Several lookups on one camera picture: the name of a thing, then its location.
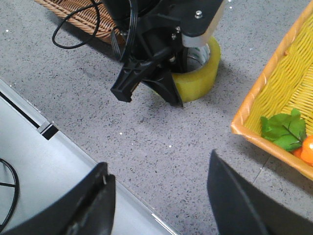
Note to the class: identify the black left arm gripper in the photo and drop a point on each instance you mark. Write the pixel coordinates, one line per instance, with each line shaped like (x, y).
(147, 25)

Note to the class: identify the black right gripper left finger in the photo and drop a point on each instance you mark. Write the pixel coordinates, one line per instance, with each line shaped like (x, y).
(87, 209)

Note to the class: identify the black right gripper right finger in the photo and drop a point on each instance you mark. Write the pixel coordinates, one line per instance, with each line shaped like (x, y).
(241, 209)

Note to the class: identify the yellow tape roll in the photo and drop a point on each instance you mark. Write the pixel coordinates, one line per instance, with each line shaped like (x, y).
(197, 83)

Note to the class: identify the orange toy carrot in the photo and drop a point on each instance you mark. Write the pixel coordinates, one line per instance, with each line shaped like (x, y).
(305, 152)

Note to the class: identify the brown wicker basket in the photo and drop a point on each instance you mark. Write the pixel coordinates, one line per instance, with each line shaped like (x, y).
(86, 18)

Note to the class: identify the green plastic leaf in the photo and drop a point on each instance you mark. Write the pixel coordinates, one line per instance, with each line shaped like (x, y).
(287, 131)

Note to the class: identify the yellow woven basket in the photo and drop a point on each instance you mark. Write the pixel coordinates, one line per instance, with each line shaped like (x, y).
(286, 82)

